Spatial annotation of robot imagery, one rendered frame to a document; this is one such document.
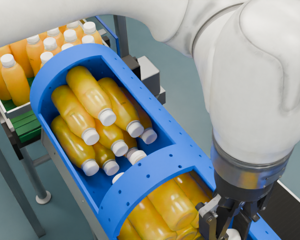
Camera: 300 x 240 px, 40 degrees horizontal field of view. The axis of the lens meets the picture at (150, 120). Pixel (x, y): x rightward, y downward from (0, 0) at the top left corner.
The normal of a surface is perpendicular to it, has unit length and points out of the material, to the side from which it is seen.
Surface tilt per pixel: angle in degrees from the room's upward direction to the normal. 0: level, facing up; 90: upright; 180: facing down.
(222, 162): 91
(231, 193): 90
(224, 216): 80
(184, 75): 0
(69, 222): 0
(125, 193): 36
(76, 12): 102
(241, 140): 96
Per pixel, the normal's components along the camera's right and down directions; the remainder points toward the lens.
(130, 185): -0.46, -0.34
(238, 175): -0.47, 0.70
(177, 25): 0.12, 0.77
